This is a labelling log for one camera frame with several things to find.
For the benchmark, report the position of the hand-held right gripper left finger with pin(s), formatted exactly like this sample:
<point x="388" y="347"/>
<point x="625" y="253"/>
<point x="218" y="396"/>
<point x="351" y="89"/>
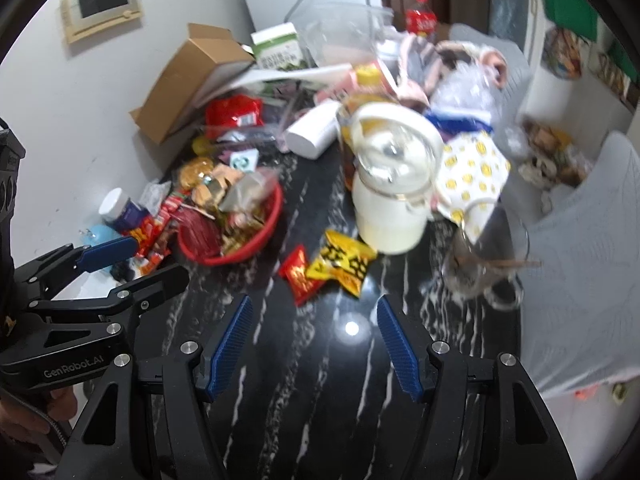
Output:
<point x="230" y="345"/>

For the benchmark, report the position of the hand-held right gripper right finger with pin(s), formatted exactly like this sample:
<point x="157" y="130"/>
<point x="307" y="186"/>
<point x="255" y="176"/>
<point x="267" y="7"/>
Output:
<point x="397" y="345"/>

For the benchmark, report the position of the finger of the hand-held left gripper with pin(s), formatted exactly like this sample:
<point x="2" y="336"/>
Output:
<point x="107" y="252"/>
<point x="150" y="285"/>

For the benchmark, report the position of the dark red snack packet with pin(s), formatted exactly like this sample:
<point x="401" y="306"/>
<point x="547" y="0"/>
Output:
<point x="200" y="232"/>

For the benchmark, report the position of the red candy packet yellow print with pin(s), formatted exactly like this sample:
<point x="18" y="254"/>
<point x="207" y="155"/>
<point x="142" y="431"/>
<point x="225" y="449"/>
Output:
<point x="300" y="275"/>

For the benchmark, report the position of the yellow black snack packet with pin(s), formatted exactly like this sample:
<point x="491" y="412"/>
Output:
<point x="342" y="262"/>

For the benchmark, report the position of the red plastic basket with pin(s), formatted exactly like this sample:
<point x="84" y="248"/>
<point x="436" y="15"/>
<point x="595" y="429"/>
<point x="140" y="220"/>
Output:
<point x="255" y="240"/>

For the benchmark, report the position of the clear bag white contents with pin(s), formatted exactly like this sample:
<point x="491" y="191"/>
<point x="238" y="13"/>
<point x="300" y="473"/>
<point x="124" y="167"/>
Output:
<point x="250" y="190"/>

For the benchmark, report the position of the green white snack packet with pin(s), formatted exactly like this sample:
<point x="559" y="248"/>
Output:
<point x="244" y="160"/>

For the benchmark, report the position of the person's left hand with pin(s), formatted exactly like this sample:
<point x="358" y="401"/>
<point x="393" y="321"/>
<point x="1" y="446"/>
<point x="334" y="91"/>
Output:
<point x="20" y="415"/>

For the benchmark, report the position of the light blue round device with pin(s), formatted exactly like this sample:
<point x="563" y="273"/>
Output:
<point x="100" y="235"/>

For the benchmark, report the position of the black hair clip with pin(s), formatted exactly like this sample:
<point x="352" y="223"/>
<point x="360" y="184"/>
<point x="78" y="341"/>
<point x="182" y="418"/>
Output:
<point x="122" y="270"/>

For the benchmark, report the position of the red snack packet orange print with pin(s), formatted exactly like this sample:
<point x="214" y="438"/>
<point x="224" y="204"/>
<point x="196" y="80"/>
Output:
<point x="145" y="235"/>

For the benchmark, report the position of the dark blue jar white lid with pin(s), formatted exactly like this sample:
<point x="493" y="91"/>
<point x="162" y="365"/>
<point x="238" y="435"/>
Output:
<point x="120" y="210"/>

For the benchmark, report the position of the white patterned sachet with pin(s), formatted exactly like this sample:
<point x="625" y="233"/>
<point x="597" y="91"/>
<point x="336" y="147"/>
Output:
<point x="155" y="195"/>

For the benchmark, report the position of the red green snack packet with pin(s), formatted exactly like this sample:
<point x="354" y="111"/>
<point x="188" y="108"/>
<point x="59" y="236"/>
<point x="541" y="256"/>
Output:
<point x="171" y="210"/>

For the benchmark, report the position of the glass mug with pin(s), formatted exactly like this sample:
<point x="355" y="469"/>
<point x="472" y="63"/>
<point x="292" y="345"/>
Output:
<point x="480" y="270"/>

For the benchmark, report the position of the yellow noodle snack packet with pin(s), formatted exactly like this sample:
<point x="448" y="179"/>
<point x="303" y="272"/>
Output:
<point x="195" y="172"/>

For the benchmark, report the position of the white ceramic teapot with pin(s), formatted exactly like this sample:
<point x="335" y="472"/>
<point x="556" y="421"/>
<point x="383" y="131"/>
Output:
<point x="390" y="210"/>

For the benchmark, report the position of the small yellow round object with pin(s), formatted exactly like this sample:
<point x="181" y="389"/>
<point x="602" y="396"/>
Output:
<point x="201" y="146"/>

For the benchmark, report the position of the bright red food bag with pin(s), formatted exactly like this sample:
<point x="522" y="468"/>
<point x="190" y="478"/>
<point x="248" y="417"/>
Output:
<point x="232" y="112"/>

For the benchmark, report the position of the cardboard box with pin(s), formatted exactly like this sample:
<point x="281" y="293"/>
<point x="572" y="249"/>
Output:
<point x="185" y="80"/>

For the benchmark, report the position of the yellow smiley print cloth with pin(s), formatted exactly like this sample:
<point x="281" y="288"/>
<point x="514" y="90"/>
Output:
<point x="472" y="170"/>

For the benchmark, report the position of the clear acrylic container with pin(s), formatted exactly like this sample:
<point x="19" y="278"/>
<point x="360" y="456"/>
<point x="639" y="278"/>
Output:
<point x="280" y="120"/>

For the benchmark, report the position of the white tissue roll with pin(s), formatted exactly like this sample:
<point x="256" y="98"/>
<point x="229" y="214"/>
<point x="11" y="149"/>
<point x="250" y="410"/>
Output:
<point x="312" y="130"/>

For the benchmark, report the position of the crumpled clear plastic bag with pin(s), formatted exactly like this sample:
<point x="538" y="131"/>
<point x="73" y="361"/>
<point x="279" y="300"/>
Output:
<point x="465" y="92"/>

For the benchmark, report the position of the green white box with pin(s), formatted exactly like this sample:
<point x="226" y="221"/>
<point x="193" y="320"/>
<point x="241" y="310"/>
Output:
<point x="277" y="47"/>

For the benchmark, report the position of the pink white plush cloth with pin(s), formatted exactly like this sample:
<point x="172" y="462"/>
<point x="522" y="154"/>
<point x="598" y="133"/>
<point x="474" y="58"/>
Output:
<point x="450" y="55"/>

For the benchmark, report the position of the clear zip bag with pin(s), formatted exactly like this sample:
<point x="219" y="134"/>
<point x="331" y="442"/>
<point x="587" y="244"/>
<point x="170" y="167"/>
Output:
<point x="345" y="30"/>

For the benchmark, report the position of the red cola bottle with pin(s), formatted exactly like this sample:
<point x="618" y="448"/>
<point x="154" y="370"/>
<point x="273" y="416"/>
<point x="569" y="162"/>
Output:
<point x="420" y="17"/>

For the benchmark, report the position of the colourful printed hanging bag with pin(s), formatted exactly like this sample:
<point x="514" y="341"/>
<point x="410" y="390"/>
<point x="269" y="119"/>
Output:
<point x="562" y="52"/>

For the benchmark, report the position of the green shopping bag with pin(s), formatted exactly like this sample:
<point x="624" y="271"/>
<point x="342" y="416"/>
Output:
<point x="567" y="7"/>
<point x="625" y="62"/>

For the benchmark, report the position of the beige wall control panel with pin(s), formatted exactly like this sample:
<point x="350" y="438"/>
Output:
<point x="102" y="7"/>

